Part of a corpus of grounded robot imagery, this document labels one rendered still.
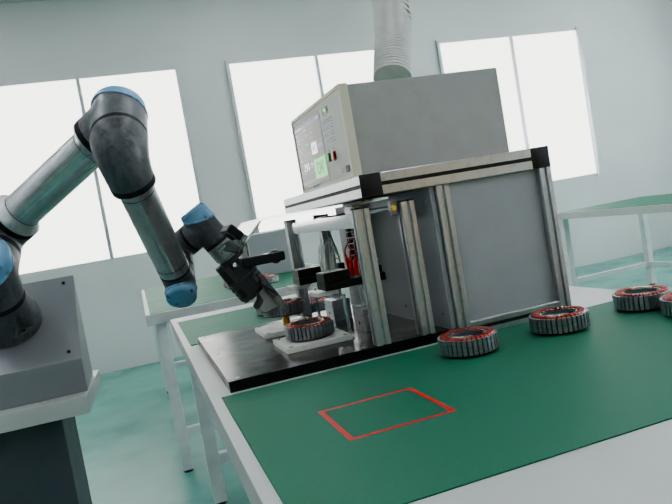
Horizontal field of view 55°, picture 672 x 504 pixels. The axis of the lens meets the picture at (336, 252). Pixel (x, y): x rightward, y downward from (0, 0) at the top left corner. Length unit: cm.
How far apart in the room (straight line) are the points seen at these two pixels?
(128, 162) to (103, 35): 510
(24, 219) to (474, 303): 101
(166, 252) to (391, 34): 167
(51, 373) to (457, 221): 96
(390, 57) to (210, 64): 380
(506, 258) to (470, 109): 35
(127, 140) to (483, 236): 76
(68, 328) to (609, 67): 730
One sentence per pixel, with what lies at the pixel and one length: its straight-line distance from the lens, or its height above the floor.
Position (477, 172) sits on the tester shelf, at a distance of 140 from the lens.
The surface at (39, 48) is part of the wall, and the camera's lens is 644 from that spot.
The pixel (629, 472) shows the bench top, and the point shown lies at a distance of 74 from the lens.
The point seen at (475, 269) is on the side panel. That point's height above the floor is 88.
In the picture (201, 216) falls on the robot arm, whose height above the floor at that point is 110.
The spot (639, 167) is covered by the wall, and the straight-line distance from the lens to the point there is 835.
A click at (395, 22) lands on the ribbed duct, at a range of 292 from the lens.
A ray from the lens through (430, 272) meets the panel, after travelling 142.
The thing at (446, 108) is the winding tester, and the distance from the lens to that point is 152.
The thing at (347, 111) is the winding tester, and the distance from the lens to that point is 142.
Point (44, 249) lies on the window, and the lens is 620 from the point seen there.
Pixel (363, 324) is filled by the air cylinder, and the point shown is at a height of 79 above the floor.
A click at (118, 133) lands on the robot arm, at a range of 138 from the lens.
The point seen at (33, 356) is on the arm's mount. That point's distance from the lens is 164.
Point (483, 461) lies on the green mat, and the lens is 78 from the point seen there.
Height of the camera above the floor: 105
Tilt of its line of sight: 3 degrees down
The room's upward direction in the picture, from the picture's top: 10 degrees counter-clockwise
